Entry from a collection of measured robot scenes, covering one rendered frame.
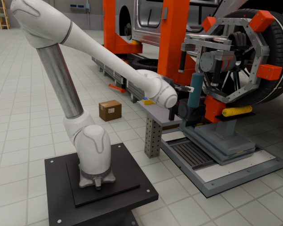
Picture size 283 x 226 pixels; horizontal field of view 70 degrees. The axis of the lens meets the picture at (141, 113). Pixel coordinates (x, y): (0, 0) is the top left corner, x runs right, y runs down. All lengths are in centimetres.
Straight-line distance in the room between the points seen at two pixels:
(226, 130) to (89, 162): 116
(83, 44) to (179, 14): 112
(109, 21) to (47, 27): 281
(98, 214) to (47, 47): 76
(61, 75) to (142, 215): 93
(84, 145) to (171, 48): 118
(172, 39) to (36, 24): 123
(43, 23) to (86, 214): 78
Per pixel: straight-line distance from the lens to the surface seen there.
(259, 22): 138
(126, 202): 103
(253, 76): 137
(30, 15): 83
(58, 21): 83
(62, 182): 117
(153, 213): 139
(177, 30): 184
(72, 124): 111
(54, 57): 101
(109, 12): 360
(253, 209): 162
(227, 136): 182
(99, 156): 100
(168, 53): 182
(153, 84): 91
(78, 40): 86
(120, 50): 369
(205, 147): 179
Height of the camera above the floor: 108
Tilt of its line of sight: 25 degrees down
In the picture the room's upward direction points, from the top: 3 degrees clockwise
